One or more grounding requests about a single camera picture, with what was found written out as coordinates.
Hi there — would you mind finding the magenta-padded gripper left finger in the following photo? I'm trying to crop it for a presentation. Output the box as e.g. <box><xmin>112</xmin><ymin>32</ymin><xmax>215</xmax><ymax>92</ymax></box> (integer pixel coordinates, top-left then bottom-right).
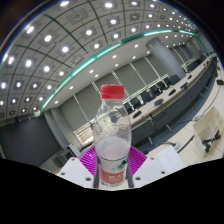
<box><xmin>55</xmin><ymin>146</ymin><xmax>98</xmax><ymax>189</ymax></box>

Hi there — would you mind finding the group of ceiling lights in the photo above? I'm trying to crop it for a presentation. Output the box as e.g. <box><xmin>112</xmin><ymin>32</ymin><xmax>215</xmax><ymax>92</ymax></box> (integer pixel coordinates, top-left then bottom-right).
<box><xmin>0</xmin><ymin>0</ymin><xmax>201</xmax><ymax>116</ymax></box>

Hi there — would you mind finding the black marker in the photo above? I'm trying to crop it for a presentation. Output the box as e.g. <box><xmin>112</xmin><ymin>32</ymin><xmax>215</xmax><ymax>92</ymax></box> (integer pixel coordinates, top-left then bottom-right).
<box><xmin>201</xmin><ymin>129</ymin><xmax>222</xmax><ymax>154</ymax></box>

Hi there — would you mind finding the group of black office chairs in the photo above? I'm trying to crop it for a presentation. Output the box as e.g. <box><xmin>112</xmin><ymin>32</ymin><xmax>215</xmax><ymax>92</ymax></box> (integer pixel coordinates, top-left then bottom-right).
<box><xmin>122</xmin><ymin>49</ymin><xmax>209</xmax><ymax>117</ymax></box>

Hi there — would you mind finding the clear red-capped water bottle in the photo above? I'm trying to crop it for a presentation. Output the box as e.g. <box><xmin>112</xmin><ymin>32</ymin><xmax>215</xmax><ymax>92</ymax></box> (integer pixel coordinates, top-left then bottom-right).
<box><xmin>92</xmin><ymin>83</ymin><xmax>133</xmax><ymax>188</ymax></box>

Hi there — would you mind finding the long curved conference desk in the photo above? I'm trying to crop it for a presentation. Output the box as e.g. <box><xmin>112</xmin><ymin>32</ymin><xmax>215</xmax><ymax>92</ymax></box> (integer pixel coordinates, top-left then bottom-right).
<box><xmin>128</xmin><ymin>54</ymin><xmax>219</xmax><ymax>148</ymax></box>

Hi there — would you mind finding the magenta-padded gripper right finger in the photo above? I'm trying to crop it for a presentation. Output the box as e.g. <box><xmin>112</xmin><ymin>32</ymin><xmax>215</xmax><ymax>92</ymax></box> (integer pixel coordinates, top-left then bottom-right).
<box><xmin>127</xmin><ymin>146</ymin><xmax>168</xmax><ymax>190</ymax></box>

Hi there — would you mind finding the white printed paper sheet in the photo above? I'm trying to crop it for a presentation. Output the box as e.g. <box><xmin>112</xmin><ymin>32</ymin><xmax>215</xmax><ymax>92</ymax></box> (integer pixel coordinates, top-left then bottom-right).
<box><xmin>154</xmin><ymin>145</ymin><xmax>186</xmax><ymax>175</ymax></box>

